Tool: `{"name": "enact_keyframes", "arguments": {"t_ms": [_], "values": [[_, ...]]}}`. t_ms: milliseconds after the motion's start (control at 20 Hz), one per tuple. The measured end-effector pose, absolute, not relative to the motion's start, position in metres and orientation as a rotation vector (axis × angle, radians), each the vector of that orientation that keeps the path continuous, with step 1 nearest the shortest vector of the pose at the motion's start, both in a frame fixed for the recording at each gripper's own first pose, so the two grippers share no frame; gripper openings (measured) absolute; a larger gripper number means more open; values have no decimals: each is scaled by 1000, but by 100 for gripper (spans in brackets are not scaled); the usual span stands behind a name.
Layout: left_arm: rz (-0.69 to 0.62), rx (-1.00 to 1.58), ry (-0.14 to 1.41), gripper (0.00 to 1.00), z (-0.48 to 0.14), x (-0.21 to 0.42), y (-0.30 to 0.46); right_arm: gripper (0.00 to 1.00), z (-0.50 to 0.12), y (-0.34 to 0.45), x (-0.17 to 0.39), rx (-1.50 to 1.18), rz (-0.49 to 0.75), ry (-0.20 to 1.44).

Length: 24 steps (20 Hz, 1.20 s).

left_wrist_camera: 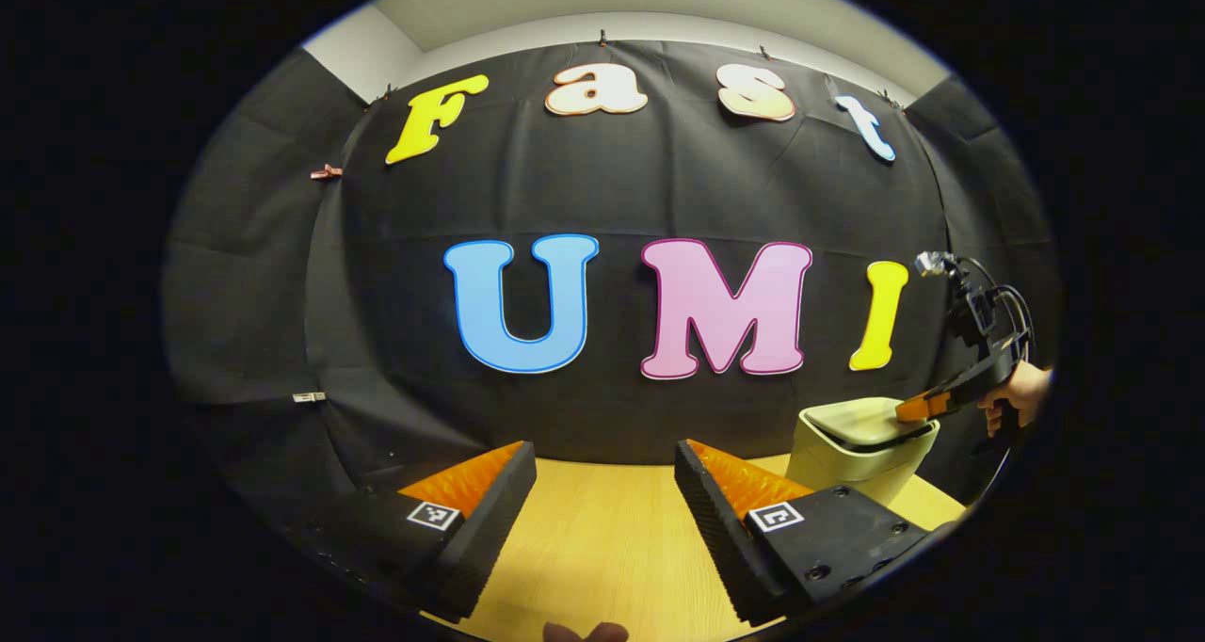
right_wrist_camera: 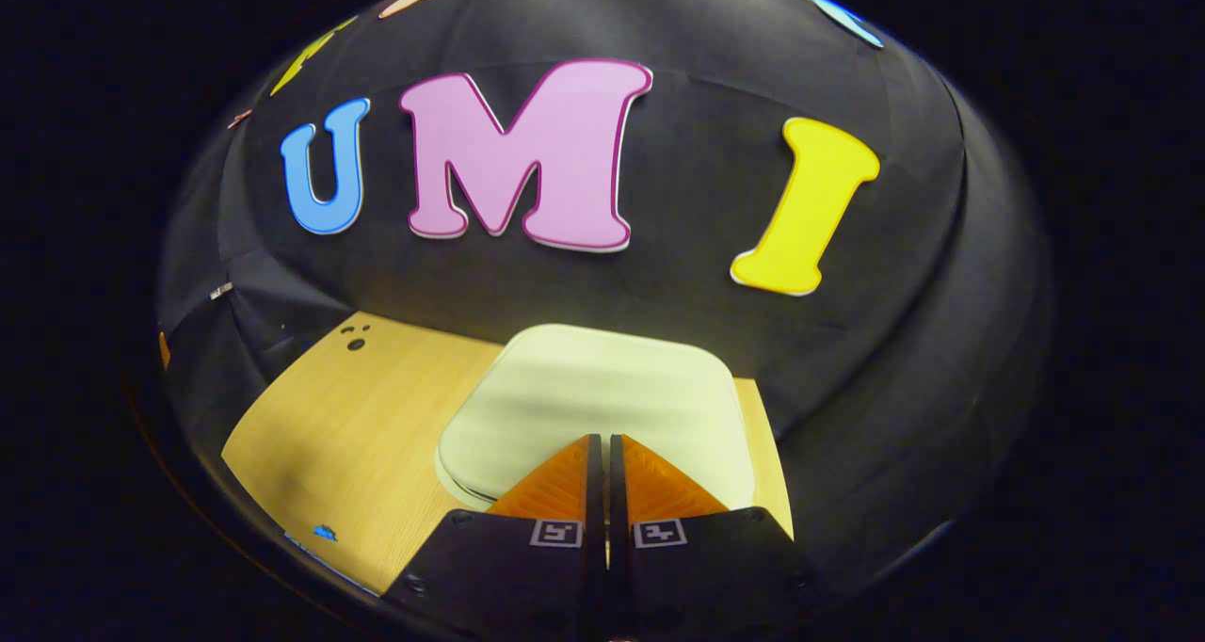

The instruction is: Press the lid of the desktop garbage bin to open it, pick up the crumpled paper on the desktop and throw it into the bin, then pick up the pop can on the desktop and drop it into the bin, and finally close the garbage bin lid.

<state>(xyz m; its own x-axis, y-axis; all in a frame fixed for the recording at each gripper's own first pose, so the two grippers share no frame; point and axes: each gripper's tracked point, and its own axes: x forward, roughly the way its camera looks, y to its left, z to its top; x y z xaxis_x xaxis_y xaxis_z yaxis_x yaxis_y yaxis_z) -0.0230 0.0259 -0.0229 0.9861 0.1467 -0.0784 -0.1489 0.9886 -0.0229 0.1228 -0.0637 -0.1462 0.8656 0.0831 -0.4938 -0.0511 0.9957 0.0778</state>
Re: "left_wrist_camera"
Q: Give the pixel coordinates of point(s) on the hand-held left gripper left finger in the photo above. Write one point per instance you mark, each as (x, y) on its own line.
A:
(490, 538)

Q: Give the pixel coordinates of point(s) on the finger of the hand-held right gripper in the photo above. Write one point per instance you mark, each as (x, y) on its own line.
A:
(918, 407)

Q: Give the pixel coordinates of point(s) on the wooden desktop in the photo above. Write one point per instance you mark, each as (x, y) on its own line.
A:
(602, 548)

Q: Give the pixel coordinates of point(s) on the red clip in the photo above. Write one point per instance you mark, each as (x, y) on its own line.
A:
(326, 172)

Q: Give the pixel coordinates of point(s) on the black backdrop cloth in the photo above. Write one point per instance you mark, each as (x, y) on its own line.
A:
(621, 181)

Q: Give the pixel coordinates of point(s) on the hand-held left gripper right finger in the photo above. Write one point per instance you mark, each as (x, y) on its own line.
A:
(720, 538)

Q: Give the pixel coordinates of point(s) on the pale green desktop garbage bin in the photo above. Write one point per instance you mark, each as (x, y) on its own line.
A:
(847, 463)

